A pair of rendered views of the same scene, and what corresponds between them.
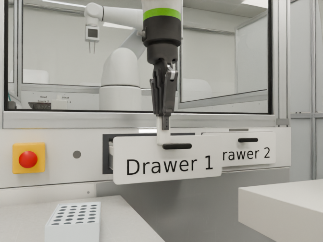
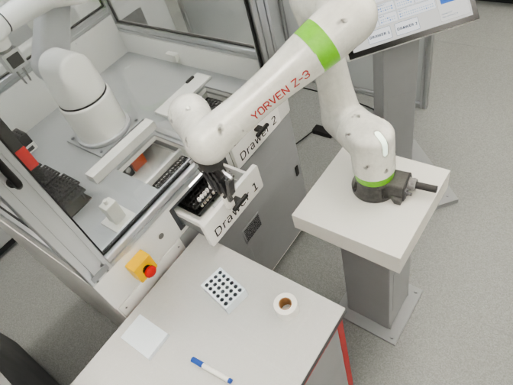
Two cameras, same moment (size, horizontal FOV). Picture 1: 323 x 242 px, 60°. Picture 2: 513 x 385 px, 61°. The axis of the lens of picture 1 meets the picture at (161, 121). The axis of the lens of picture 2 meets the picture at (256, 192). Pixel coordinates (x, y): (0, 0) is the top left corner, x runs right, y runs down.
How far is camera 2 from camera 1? 1.03 m
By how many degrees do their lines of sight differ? 50
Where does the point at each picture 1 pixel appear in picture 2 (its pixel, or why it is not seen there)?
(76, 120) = (149, 218)
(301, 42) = not seen: outside the picture
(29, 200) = (150, 280)
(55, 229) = (230, 305)
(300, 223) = (333, 236)
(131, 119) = (181, 184)
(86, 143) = (162, 224)
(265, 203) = (312, 225)
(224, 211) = not seen: hidden behind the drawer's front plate
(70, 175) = (164, 248)
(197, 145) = (246, 184)
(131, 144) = (213, 221)
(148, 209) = not seen: hidden behind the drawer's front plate
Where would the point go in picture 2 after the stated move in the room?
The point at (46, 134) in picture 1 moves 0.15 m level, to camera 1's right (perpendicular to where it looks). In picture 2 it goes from (138, 244) to (179, 218)
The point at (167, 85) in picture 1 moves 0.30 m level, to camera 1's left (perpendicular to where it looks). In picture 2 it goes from (229, 185) to (138, 242)
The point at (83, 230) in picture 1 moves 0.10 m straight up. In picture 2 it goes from (240, 296) to (232, 279)
